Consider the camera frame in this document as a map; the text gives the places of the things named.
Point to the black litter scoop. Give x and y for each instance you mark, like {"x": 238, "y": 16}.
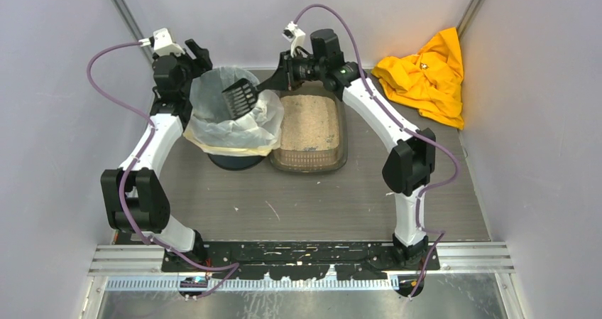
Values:
{"x": 240, "y": 98}

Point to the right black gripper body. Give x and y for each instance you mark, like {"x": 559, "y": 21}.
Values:
{"x": 286, "y": 72}

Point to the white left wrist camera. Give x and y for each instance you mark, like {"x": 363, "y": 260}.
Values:
{"x": 162, "y": 43}

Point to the translucent white bin liner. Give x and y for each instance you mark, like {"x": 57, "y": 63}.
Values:
{"x": 216, "y": 130}

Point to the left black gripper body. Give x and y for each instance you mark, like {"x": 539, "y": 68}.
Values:
{"x": 195, "y": 55}

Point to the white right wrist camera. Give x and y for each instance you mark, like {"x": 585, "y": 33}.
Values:
{"x": 295, "y": 36}

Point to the brown plastic litter box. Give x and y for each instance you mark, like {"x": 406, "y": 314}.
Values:
{"x": 314, "y": 161}

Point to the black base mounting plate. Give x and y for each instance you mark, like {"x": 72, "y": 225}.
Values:
{"x": 299, "y": 261}

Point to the aluminium frame rail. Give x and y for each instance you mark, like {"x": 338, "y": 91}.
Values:
{"x": 138, "y": 268}

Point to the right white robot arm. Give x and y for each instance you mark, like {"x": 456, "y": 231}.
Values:
{"x": 410, "y": 162}

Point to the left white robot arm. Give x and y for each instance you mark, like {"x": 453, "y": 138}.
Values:
{"x": 134, "y": 199}

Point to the beige cat litter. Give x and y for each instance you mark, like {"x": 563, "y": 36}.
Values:
{"x": 310, "y": 123}

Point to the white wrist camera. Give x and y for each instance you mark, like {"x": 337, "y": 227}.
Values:
{"x": 295, "y": 36}
{"x": 162, "y": 43}

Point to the yellow cloth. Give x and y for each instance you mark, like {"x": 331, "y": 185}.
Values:
{"x": 429, "y": 80}

